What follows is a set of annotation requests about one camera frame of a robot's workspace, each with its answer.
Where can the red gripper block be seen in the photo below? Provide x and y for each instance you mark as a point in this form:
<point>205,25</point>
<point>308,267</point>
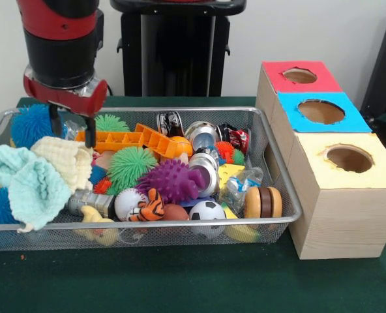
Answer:
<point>82,102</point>

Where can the cream waffle cloth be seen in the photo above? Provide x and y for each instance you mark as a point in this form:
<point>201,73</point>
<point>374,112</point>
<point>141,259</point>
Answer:
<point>66,156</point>

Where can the green fuzzy googly-eyed toy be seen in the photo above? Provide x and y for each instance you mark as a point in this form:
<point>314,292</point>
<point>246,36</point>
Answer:
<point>131,163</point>

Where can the mint green waffle cloth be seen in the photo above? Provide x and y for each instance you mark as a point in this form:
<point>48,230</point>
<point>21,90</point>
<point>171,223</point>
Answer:
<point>33,192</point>

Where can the orange tiger plush toy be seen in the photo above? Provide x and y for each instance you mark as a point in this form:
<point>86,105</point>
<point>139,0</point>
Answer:
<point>150,208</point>

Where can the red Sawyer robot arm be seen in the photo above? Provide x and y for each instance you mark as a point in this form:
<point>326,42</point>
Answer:
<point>59,49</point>

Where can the clear mesh bin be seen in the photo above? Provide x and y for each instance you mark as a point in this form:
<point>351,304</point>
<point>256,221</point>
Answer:
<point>49,241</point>

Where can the wooden box with three holes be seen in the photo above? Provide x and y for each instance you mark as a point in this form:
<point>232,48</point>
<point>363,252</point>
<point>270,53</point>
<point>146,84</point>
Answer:
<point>343,221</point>

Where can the blue spiky ball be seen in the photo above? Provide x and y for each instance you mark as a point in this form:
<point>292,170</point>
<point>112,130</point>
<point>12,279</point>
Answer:
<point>30,125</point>

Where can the purple spiky rubber toy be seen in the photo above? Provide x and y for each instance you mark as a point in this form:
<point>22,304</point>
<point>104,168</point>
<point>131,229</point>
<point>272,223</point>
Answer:
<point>173,181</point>

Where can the small soccer ball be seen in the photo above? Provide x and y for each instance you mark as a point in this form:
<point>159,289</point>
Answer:
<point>207,212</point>

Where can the dark green table cloth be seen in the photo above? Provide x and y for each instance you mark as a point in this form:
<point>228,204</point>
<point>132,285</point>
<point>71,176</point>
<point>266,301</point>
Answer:
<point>180,283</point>

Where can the wooden yo-yo toy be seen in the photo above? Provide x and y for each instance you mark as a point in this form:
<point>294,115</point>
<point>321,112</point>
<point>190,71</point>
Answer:
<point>263,202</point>

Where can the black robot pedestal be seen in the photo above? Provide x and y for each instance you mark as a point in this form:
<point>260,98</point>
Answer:
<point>180,65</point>

